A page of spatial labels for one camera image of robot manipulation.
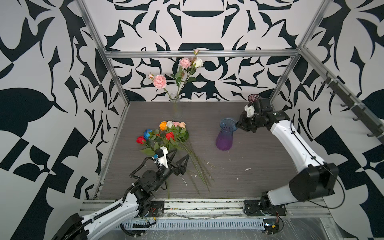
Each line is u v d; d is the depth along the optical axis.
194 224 0.71
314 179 0.42
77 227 0.44
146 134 0.96
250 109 0.76
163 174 0.65
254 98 0.97
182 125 1.02
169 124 0.99
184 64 0.85
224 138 0.94
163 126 1.00
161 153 0.64
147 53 0.93
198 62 0.79
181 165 0.65
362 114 0.55
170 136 0.96
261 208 0.68
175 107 1.04
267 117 0.57
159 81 0.79
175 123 1.02
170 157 0.75
